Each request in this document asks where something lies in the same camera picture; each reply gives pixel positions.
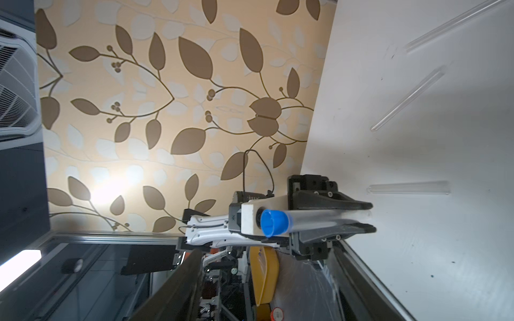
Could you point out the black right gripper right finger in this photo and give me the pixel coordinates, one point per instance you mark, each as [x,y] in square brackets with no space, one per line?
[363,296]

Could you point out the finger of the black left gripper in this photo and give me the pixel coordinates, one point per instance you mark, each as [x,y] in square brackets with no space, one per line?
[320,200]
[337,232]

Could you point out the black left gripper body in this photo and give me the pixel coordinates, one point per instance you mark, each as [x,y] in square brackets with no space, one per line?
[308,251]

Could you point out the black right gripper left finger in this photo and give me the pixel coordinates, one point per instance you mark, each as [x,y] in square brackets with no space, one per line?
[178,298]

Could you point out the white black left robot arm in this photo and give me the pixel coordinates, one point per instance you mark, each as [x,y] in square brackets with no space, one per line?
[241,226]

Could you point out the clear test tube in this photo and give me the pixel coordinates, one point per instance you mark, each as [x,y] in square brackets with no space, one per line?
[422,188]
[317,219]
[452,24]
[411,96]

